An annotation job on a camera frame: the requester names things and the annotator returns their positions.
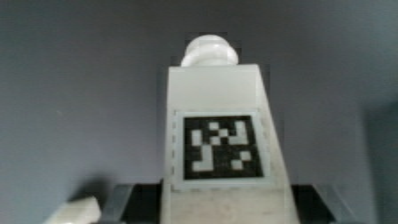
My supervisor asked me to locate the white table leg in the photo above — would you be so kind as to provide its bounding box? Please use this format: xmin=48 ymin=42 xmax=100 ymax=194
xmin=160 ymin=35 xmax=301 ymax=224

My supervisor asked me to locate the white U-shaped obstacle fence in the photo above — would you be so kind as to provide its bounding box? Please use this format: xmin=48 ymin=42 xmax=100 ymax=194
xmin=43 ymin=197 xmax=102 ymax=224

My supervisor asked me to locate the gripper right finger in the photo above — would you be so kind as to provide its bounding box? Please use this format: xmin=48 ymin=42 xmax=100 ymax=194
xmin=313 ymin=184 xmax=356 ymax=224

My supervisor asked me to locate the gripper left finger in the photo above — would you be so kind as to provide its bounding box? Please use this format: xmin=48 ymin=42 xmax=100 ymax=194
xmin=98 ymin=184 xmax=134 ymax=224

